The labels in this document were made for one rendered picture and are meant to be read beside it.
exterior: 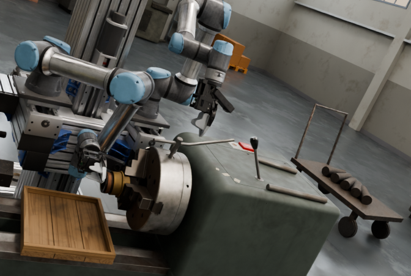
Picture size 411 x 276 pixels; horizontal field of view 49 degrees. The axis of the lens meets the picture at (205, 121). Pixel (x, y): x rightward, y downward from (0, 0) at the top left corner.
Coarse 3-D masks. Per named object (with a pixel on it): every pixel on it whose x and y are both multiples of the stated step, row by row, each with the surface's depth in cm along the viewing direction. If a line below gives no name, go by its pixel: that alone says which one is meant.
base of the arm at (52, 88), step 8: (32, 72) 192; (32, 80) 190; (40, 80) 189; (48, 80) 190; (56, 80) 193; (32, 88) 189; (40, 88) 189; (48, 88) 191; (56, 88) 195; (48, 96) 192; (56, 96) 195
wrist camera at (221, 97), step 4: (216, 88) 169; (212, 92) 168; (216, 92) 168; (220, 92) 168; (216, 96) 168; (220, 96) 169; (220, 100) 169; (224, 100) 170; (220, 104) 173; (224, 104) 170; (228, 104) 171; (224, 108) 172; (228, 108) 171; (232, 108) 172; (228, 112) 173
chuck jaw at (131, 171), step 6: (138, 150) 168; (144, 150) 168; (138, 156) 167; (144, 156) 168; (132, 162) 165; (138, 162) 166; (144, 162) 167; (126, 168) 163; (132, 168) 165; (138, 168) 166; (144, 168) 167; (126, 174) 163; (132, 174) 164; (138, 174) 165; (144, 174) 166
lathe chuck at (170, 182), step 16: (160, 160) 158; (176, 160) 163; (160, 176) 155; (176, 176) 158; (160, 192) 154; (176, 192) 156; (176, 208) 157; (128, 224) 169; (144, 224) 157; (160, 224) 158
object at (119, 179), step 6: (108, 174) 159; (114, 174) 160; (120, 174) 161; (108, 180) 158; (114, 180) 158; (120, 180) 159; (126, 180) 162; (102, 186) 162; (108, 186) 157; (114, 186) 158; (120, 186) 159; (102, 192) 159; (108, 192) 160; (114, 192) 159; (120, 192) 159
